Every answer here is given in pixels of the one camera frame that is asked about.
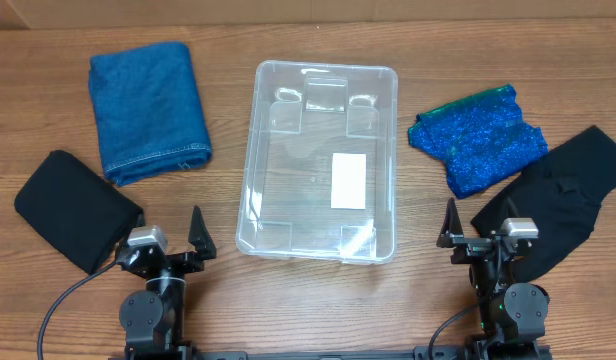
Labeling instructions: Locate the large black garment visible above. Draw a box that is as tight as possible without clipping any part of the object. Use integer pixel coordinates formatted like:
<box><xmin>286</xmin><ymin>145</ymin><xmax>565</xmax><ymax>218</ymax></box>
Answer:
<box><xmin>471</xmin><ymin>126</ymin><xmax>616</xmax><ymax>282</ymax></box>

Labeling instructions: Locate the black cloth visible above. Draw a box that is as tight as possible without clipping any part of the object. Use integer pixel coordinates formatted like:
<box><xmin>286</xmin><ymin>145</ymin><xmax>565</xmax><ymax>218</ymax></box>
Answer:
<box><xmin>14</xmin><ymin>150</ymin><xmax>144</xmax><ymax>275</ymax></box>

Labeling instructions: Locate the blue glitter fabric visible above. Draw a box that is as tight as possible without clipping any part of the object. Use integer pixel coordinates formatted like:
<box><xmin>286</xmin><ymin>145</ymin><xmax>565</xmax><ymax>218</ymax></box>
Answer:
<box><xmin>408</xmin><ymin>84</ymin><xmax>548</xmax><ymax>199</ymax></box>

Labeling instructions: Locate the blue denim cloth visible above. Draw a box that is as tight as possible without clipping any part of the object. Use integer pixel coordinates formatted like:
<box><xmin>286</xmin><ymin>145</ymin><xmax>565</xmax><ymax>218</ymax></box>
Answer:
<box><xmin>88</xmin><ymin>42</ymin><xmax>212</xmax><ymax>186</ymax></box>

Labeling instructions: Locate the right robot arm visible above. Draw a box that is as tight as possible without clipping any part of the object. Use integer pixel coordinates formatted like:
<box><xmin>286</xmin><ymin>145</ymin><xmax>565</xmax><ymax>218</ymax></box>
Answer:
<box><xmin>427</xmin><ymin>199</ymin><xmax>552</xmax><ymax>359</ymax></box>

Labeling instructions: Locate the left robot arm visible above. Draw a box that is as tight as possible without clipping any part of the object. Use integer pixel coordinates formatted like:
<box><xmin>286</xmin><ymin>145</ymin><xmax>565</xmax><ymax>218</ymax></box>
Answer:
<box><xmin>116</xmin><ymin>207</ymin><xmax>217</xmax><ymax>359</ymax></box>

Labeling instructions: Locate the clear plastic storage container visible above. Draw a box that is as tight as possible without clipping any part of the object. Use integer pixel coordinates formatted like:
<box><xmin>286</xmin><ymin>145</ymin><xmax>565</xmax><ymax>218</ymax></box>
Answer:
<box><xmin>236</xmin><ymin>60</ymin><xmax>398</xmax><ymax>265</ymax></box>

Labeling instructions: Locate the white label sticker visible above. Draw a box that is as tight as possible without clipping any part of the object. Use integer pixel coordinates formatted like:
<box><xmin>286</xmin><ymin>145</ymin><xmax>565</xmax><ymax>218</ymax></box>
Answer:
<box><xmin>331</xmin><ymin>153</ymin><xmax>366</xmax><ymax>210</ymax></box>

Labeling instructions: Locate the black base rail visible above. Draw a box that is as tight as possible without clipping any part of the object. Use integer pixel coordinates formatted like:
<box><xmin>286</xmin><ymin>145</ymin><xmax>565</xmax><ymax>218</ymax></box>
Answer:
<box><xmin>107</xmin><ymin>344</ymin><xmax>554</xmax><ymax>360</ymax></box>

